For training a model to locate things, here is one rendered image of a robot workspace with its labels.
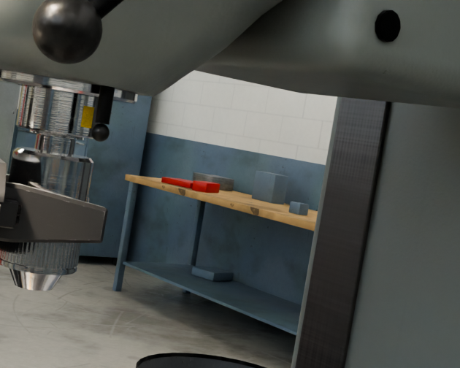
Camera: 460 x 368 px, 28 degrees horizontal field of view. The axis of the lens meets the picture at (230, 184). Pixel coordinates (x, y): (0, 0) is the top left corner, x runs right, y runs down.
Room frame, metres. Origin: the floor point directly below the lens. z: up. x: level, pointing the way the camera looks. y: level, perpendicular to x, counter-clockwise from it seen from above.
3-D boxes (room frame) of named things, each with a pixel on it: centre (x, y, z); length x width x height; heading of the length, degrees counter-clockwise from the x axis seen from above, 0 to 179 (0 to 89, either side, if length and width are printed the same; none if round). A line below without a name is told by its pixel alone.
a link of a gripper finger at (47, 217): (0.51, 0.09, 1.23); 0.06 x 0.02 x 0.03; 111
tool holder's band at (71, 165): (0.53, 0.10, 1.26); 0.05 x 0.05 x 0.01
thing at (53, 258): (0.54, 0.10, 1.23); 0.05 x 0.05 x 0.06
